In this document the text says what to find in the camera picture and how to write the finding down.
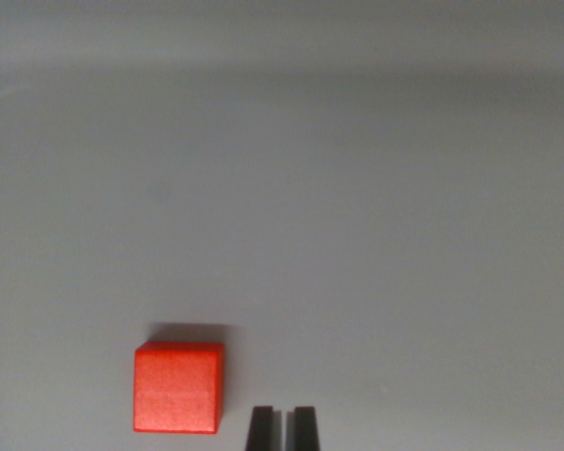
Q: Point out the red wooden block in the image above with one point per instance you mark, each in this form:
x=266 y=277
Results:
x=176 y=387

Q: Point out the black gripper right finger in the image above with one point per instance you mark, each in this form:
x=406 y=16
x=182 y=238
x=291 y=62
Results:
x=306 y=430

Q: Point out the white plastic bin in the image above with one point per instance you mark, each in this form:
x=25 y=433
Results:
x=310 y=188

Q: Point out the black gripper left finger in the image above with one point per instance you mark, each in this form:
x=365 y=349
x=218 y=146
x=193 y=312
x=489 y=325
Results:
x=261 y=430

